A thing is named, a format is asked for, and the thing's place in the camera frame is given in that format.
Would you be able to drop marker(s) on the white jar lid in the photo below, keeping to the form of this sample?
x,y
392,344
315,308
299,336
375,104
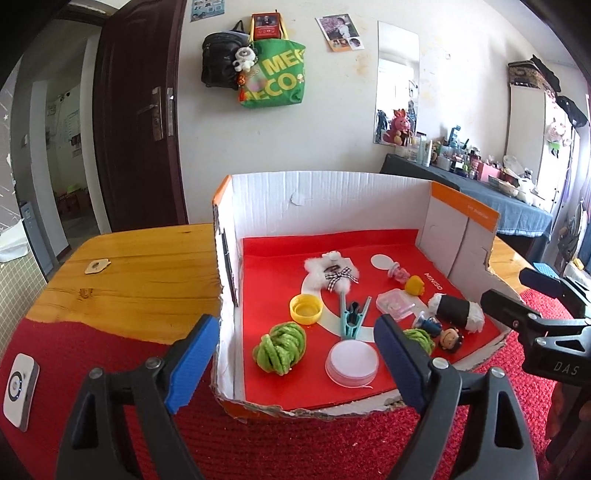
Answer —
x,y
351,362

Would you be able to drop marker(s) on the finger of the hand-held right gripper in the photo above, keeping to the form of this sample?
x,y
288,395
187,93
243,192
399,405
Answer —
x,y
503,307
540,279

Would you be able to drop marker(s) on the red tassel charm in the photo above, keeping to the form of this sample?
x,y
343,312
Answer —
x,y
241,81

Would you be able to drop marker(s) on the black backpack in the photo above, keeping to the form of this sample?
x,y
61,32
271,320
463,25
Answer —
x,y
219,60

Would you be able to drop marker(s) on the white fluffy plush with bow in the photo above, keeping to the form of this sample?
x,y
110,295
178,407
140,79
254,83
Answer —
x,y
318,274

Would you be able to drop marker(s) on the clear plastic case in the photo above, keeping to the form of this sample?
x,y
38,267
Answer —
x,y
395,303

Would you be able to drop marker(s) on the black bag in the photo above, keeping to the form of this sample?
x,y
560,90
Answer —
x,y
572,110

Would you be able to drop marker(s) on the pink rabbit plush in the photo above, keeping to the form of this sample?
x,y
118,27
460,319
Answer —
x,y
399,127

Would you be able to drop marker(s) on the red picture card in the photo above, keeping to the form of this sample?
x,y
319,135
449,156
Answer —
x,y
266,25

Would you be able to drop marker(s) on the dark star-print wall covering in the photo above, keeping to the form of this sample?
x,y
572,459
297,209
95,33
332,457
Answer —
x,y
5,161

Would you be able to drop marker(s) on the orange cardboard box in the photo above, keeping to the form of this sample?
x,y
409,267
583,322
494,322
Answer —
x,y
323,217

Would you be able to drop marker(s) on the red knitted mat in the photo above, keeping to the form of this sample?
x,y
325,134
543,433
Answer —
x,y
277,452

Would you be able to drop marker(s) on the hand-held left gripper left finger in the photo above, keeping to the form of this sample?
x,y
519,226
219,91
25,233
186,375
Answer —
x,y
194,364

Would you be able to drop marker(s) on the white plastic sheet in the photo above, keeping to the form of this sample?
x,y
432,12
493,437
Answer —
x,y
11,244

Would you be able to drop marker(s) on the dark patterned suitcase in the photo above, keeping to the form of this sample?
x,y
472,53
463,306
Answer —
x,y
526,71

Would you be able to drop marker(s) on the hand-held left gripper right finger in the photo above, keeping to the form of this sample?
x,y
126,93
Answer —
x,y
397,360

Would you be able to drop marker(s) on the green tote bag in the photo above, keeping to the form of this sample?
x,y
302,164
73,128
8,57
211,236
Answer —
x,y
277,78

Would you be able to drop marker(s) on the white wardrobe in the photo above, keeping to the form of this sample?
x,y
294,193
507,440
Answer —
x,y
526,124

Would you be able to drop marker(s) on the blue sailor figurine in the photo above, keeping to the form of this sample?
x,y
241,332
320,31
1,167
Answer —
x,y
430,325

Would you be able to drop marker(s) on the cardboard boxes in corridor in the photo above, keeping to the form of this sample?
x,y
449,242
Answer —
x,y
69,203

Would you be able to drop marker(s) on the blue-cloth side table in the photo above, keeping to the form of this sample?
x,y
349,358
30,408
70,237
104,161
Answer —
x,y
508,207

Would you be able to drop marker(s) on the yellow figurine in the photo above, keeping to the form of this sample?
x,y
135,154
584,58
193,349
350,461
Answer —
x,y
414,285

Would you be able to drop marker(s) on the yellow bottle cap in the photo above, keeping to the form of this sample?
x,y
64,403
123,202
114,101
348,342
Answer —
x,y
304,310

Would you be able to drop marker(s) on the wall photo print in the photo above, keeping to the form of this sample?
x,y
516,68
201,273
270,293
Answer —
x,y
337,27

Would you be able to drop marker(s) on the small green yarn ball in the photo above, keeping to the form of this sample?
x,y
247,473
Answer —
x,y
422,339

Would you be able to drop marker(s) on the orange-edged photo card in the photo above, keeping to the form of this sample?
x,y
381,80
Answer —
x,y
346,44

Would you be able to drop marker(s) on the teal plastic clip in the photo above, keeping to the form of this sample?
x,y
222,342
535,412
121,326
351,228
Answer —
x,y
346,323

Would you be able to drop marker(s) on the paper wall notices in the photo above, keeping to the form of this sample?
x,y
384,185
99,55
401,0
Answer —
x,y
69,129

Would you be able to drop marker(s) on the wall mirror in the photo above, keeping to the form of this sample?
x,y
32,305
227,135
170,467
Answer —
x,y
397,78

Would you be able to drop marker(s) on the grey hanging bag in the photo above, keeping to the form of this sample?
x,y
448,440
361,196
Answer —
x,y
572,235

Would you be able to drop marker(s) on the white rounded device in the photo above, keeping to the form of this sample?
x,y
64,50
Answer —
x,y
21,392

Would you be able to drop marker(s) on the blue wall poster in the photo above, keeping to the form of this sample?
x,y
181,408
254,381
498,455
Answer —
x,y
207,9

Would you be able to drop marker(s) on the black and white roll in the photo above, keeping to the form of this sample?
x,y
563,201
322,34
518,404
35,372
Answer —
x,y
455,309

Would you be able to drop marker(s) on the large green yarn ball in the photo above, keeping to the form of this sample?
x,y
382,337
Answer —
x,y
279,348

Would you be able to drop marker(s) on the row of bottles and jars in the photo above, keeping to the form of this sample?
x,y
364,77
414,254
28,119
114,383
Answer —
x,y
461,159

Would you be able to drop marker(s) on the dark wooden door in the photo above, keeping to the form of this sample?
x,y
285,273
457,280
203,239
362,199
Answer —
x,y
134,161

